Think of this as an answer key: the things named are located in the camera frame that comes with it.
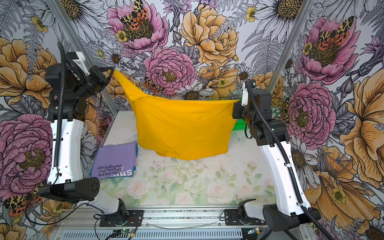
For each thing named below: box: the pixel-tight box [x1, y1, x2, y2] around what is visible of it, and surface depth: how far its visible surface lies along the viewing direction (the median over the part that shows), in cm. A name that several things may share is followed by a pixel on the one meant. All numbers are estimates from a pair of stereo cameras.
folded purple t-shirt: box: [90, 141, 138, 180], surface depth 89 cm
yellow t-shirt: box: [109, 70, 240, 160], surface depth 76 cm
